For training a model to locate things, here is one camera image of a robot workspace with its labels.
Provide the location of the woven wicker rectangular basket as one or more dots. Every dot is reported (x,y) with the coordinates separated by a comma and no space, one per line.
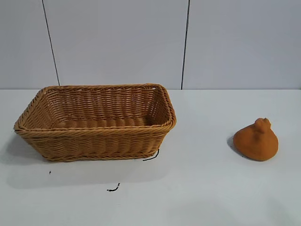
(94,143)

